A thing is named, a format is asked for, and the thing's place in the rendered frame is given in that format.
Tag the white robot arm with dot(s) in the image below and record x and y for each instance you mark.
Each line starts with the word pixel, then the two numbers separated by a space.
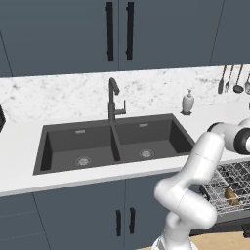
pixel 192 182

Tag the grey base cupboard door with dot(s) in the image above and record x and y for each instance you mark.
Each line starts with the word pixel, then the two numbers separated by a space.
pixel 81 215
pixel 146 195

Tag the dark dishwasher door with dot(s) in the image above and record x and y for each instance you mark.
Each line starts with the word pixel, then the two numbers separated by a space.
pixel 228 223

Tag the dark grey tap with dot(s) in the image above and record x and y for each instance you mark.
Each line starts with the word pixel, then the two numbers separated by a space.
pixel 112 107

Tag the dark grey double sink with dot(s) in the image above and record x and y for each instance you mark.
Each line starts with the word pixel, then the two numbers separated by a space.
pixel 97 146

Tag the white soap dispenser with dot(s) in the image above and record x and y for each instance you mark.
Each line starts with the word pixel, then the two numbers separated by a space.
pixel 187 103

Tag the black countertop appliance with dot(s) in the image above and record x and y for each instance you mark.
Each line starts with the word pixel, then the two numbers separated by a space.
pixel 1 118

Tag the brown item in rack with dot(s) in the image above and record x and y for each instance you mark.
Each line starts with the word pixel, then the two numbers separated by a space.
pixel 231 197

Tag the hanging metal whisk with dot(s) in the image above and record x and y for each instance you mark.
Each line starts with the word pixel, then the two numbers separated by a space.
pixel 247 86

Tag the grey base drawer unit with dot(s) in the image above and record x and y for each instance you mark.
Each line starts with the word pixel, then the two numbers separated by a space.
pixel 18 224

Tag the large grey wall cupboard door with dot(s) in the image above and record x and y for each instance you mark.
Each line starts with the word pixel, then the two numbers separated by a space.
pixel 55 35

